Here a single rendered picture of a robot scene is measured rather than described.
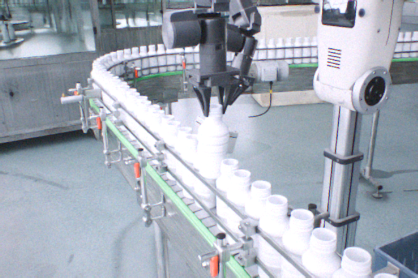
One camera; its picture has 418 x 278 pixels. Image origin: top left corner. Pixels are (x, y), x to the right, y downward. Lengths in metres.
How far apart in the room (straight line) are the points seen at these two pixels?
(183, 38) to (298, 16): 4.39
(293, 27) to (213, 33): 4.33
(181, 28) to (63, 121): 3.53
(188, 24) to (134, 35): 5.46
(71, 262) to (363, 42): 2.00
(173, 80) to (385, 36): 1.52
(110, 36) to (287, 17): 2.55
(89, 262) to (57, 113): 2.00
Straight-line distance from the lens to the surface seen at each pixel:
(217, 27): 0.81
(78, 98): 1.84
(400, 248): 1.10
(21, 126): 4.22
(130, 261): 2.52
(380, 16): 1.33
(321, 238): 0.68
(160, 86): 2.54
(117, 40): 6.17
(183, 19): 0.79
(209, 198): 0.99
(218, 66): 0.82
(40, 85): 4.14
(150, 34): 6.32
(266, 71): 2.50
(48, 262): 2.66
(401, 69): 3.11
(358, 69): 1.34
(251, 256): 0.78
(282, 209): 0.72
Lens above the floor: 1.53
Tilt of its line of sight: 22 degrees down
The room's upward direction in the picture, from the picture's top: 1 degrees counter-clockwise
